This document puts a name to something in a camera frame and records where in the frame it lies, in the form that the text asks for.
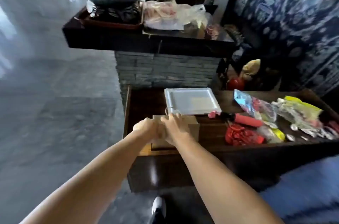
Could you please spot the person's right hand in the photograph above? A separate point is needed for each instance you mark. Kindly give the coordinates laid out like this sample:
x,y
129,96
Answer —
x,y
176,130

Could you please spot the person's left hand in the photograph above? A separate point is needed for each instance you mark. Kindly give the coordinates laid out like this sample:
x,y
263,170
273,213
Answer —
x,y
145,127

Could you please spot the brown paper bag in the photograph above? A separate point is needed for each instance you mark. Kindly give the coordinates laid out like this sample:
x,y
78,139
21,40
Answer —
x,y
195,129

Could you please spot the person's left forearm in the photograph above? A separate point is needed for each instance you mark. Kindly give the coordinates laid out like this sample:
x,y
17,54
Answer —
x,y
90,178

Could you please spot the person's right forearm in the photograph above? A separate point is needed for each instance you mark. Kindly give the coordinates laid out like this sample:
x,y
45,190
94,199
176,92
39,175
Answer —
x,y
219,184

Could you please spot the person's white shoe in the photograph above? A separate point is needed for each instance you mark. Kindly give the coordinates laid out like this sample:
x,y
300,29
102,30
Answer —
x,y
159,206

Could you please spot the clear plastic bag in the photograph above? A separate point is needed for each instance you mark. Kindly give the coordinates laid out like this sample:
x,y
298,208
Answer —
x,y
169,16

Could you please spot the dark wooden table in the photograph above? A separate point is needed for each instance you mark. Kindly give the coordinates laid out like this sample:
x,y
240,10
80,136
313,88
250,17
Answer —
x,y
143,102

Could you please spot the white plastic tray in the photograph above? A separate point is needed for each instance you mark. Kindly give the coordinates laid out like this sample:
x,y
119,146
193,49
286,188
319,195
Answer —
x,y
192,100

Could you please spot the pink balloon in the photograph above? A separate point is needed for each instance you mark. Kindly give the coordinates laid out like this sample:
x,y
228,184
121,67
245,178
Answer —
x,y
213,114

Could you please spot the grey stone counter base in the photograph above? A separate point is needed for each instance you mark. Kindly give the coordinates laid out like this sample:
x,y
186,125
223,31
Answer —
x,y
164,70

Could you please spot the pack of red balloons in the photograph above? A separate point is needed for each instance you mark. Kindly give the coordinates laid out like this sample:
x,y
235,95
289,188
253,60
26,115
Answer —
x,y
241,135

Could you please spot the red balloon pump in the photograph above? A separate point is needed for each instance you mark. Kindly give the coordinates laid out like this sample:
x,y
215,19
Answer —
x,y
246,120

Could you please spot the blue balloon packet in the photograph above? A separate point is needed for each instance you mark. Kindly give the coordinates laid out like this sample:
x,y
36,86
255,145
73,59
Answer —
x,y
245,100

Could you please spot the red ball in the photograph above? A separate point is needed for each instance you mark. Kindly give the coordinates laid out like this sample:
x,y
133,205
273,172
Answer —
x,y
235,83

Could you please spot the black marble counter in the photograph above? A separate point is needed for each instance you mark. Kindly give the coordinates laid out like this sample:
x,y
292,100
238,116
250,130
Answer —
x,y
148,44

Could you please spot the doll with yellow hat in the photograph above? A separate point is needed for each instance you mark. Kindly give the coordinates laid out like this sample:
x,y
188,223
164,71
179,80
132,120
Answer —
x,y
251,69

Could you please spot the small yellow clear packet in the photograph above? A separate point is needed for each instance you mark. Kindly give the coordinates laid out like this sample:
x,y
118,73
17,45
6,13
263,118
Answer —
x,y
276,135

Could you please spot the dark wooden tray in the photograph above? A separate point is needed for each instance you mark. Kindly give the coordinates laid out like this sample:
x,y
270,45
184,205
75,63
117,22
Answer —
x,y
114,18

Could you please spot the yellow-topped clear packet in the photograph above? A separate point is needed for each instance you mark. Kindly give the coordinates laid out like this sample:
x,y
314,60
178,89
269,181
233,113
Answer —
x,y
300,110

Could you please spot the blue patterned wall cloth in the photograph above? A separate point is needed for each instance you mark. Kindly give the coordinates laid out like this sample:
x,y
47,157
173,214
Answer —
x,y
288,20

